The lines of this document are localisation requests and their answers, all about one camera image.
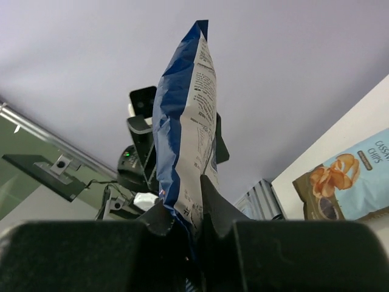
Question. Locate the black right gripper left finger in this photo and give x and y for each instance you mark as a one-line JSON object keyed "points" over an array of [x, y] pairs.
{"points": [[145, 254]]}

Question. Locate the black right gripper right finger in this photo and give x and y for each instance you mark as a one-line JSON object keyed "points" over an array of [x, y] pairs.
{"points": [[240, 254]]}

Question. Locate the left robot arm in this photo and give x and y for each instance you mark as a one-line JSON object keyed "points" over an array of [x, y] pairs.
{"points": [[129, 196]]}

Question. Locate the blue Burts chips bag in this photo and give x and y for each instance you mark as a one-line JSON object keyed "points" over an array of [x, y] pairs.
{"points": [[184, 130]]}

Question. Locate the aluminium mounting rail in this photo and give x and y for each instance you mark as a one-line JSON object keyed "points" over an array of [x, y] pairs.
{"points": [[20, 135]]}

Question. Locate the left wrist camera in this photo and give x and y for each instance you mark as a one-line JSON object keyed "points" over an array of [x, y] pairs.
{"points": [[141, 102]]}

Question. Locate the light blue cassava chips bag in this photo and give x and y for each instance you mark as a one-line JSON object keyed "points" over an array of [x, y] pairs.
{"points": [[352, 185]]}

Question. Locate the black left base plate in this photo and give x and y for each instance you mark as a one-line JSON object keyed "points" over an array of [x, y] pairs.
{"points": [[51, 174]]}

